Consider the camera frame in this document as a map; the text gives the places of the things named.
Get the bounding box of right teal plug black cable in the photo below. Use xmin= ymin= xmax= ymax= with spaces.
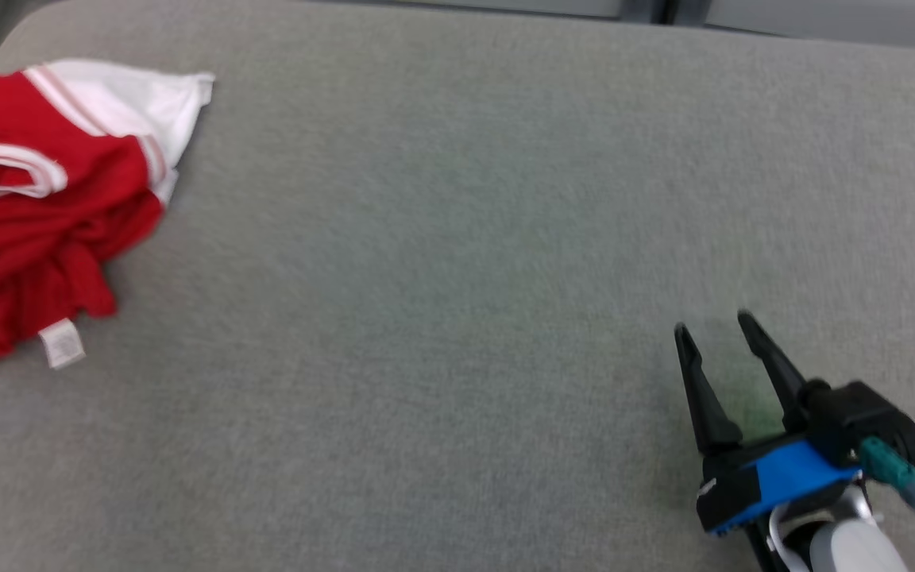
xmin=857 ymin=435 xmax=915 ymax=569

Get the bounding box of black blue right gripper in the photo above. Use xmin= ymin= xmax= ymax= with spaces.
xmin=673 ymin=310 xmax=863 ymax=537

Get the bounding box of grey partition post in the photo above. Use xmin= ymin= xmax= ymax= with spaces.
xmin=620 ymin=0 xmax=705 ymax=25

